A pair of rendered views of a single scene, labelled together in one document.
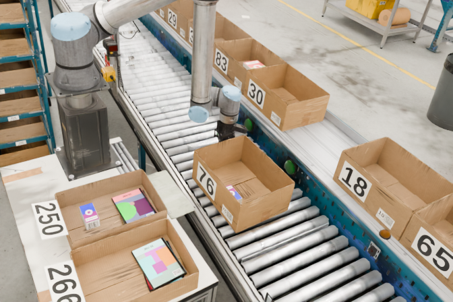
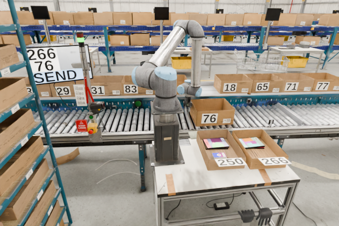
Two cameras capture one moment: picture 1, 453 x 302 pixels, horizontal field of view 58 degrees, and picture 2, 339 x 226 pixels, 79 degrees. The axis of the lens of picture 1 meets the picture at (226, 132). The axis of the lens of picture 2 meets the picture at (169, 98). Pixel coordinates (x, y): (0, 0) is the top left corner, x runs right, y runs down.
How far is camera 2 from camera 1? 202 cm
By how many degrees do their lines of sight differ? 53
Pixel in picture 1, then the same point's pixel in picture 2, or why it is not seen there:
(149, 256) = (247, 143)
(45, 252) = (238, 177)
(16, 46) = (37, 147)
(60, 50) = (173, 86)
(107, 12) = (159, 63)
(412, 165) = (227, 77)
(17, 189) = (184, 185)
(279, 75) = not seen: hidden behind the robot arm
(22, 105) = (48, 195)
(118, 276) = (256, 155)
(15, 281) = not seen: outside the picture
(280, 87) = not seen: hidden behind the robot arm
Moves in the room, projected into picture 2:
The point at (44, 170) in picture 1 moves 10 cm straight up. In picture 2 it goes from (170, 172) to (170, 161)
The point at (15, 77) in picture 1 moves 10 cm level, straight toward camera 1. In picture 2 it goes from (40, 174) to (55, 174)
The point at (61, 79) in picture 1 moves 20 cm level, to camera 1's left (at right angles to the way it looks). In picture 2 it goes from (174, 104) to (158, 116)
